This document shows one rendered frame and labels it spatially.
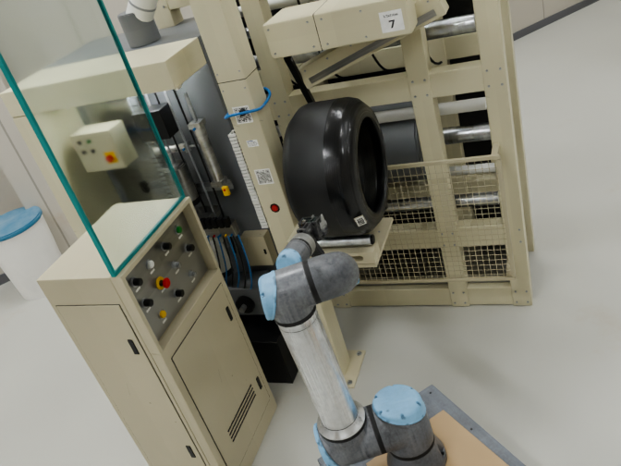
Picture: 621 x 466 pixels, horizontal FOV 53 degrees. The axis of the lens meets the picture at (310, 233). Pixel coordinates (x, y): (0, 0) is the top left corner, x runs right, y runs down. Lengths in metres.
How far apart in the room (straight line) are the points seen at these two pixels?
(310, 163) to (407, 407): 1.01
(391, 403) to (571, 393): 1.36
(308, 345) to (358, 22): 1.42
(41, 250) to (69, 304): 2.66
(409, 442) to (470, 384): 1.27
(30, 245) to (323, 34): 3.18
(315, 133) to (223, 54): 0.47
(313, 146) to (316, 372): 1.01
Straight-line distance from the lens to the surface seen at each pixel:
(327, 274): 1.55
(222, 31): 2.53
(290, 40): 2.73
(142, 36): 3.05
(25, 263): 5.21
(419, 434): 1.99
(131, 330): 2.47
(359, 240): 2.67
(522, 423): 3.04
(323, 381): 1.76
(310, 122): 2.51
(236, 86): 2.59
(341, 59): 2.84
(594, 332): 3.44
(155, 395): 2.70
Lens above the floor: 2.32
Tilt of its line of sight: 30 degrees down
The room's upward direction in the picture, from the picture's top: 18 degrees counter-clockwise
